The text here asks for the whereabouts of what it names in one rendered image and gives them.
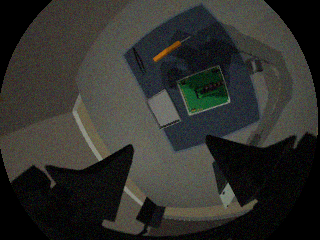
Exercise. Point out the green circuit board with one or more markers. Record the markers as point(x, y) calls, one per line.
point(203, 78)

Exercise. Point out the dark blue work mat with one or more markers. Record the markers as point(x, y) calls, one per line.
point(210, 44)

